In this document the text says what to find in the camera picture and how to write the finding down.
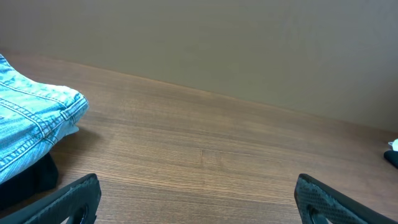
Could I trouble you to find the light blue denim jeans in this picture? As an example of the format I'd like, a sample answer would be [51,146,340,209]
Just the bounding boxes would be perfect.
[1,57,89,182]

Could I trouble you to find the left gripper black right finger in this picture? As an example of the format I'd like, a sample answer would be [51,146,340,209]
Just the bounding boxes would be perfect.
[294,174,397,224]

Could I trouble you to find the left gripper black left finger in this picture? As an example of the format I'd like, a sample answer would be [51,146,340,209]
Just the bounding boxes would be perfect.
[1,173,101,224]

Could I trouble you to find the white printed t-shirt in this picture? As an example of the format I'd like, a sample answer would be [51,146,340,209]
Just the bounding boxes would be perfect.
[388,139,398,151]

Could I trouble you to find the black folded garment under jeans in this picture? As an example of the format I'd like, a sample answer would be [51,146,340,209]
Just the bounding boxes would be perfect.
[1,153,58,211]

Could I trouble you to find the dark green polo shirt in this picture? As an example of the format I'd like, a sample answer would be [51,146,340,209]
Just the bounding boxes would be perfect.
[384,150,398,169]

